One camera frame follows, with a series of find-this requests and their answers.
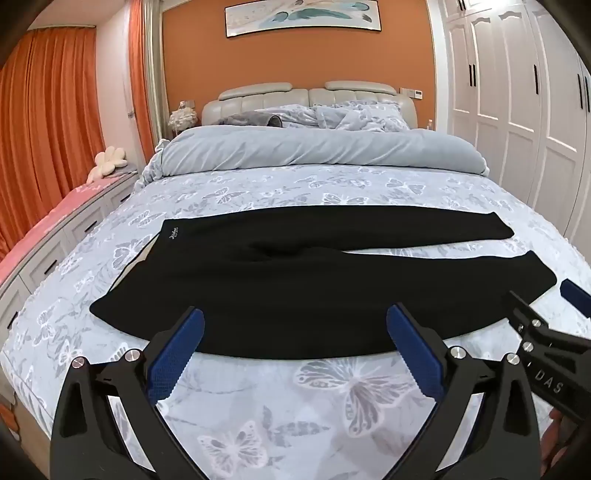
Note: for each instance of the wide orange curtain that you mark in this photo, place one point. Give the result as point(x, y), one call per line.
point(46, 138)

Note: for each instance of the white wardrobe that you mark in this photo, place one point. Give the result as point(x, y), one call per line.
point(517, 101)

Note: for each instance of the black pants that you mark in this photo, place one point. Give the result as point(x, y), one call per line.
point(277, 286)

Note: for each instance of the framed wall painting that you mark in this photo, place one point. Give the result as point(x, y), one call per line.
point(300, 16)

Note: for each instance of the grey duvet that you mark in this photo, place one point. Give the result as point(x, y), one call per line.
point(300, 145)

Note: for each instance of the white flower lamp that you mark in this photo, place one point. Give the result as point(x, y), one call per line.
point(181, 119)

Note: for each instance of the patterned grey pillows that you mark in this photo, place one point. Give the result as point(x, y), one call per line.
point(364, 117)

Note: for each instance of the white wall control panel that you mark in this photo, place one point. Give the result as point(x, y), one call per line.
point(412, 92)

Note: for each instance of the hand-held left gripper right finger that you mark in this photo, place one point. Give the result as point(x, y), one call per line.
point(415, 355)

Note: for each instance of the pink bench mat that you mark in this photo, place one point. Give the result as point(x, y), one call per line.
point(46, 217)

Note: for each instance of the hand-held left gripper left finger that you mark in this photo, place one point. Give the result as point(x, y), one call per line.
point(173, 360)

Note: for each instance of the butterfly print bed sheet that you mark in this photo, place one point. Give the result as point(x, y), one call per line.
point(323, 184)

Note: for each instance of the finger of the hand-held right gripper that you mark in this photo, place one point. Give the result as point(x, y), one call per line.
point(524, 311)
point(575, 295)

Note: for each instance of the narrow orange curtain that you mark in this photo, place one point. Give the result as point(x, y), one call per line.
point(138, 83)

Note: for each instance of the white flower plush cushion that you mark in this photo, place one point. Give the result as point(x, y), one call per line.
point(108, 164)

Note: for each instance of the beige leather headboard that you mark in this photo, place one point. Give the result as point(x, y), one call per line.
point(258, 94)

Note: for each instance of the dark grey cloth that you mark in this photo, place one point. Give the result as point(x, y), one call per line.
point(244, 119)

